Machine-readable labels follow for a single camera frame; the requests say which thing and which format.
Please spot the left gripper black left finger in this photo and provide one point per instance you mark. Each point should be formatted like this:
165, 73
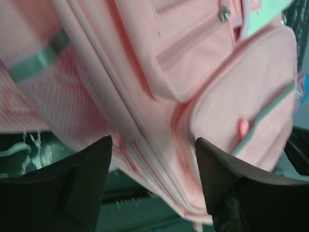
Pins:
65, 196

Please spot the pink student backpack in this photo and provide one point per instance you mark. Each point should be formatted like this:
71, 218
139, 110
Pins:
155, 75

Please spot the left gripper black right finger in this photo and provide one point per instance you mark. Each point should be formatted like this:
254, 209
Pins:
243, 198

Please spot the pink purple pencil case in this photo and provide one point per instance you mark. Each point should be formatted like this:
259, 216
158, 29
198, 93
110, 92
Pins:
302, 90

